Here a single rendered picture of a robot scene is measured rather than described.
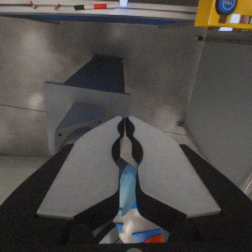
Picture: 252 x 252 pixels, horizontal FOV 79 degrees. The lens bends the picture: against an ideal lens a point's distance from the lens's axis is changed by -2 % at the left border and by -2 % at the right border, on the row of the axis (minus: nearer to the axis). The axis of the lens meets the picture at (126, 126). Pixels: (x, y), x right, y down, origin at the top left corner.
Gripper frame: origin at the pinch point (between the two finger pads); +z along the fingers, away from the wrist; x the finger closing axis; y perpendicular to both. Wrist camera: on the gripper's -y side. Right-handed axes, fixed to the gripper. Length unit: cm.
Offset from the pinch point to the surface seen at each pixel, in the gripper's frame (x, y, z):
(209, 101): 70, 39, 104
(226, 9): 25.3, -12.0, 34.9
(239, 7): 29.0, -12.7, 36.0
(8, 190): -109, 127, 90
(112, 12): -3, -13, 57
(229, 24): 27.7, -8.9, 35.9
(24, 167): -109, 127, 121
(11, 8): -39, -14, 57
